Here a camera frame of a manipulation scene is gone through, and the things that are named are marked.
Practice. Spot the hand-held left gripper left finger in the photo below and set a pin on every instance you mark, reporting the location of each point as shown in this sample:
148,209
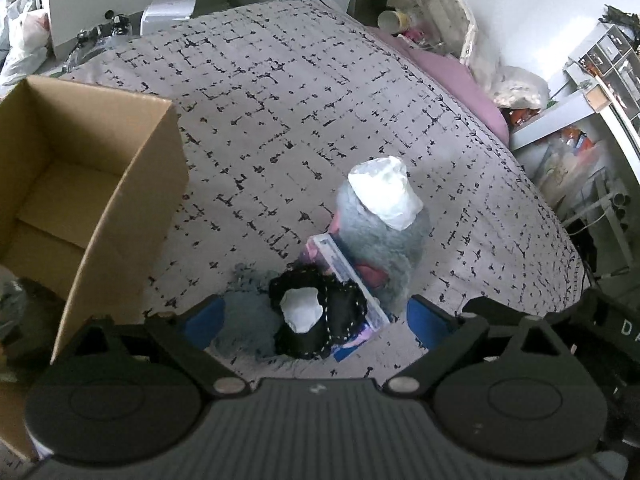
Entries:
204,321

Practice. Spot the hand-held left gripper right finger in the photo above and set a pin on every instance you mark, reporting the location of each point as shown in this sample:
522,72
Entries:
426,326

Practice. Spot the black beaded slipper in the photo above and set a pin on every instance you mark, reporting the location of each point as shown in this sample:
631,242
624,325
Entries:
345,310

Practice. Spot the grey fluffy plush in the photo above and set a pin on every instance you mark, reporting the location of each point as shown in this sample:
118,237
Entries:
380,245

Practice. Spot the brown cardboard box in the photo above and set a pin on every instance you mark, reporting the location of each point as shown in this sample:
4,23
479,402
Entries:
75,170

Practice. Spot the grey fuzzy cloth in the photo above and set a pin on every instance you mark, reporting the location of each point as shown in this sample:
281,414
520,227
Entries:
245,317

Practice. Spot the clear plastic case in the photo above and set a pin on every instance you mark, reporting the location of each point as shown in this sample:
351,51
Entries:
345,272

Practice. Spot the small white crumpled paper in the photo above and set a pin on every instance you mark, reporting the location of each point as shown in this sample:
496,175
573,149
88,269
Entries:
301,310

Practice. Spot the large white crumpled paper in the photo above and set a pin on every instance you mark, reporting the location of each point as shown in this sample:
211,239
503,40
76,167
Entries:
385,192

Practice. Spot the white shelf unit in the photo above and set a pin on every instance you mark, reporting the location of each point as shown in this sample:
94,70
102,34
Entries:
575,160

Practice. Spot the dark cloth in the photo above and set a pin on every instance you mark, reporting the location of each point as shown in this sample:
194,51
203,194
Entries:
25,320

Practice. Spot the grey patterned bedspread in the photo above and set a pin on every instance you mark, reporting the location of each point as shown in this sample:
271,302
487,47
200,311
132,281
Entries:
310,110

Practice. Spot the pink bed sheet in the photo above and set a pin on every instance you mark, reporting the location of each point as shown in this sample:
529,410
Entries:
445,72

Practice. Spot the clear drawer organizer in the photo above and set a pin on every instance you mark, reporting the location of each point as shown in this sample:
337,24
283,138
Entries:
607,62

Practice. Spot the white ruffled cushion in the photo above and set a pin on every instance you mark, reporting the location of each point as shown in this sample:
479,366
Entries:
467,30

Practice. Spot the black tripod stand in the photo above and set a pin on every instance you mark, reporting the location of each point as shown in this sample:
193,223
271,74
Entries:
100,35

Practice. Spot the paper cup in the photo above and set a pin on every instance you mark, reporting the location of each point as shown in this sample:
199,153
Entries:
392,21

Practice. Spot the white appliance box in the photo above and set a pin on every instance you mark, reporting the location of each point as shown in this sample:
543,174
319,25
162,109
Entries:
167,14

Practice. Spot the white plastic bag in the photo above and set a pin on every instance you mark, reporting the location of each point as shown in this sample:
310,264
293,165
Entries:
22,40

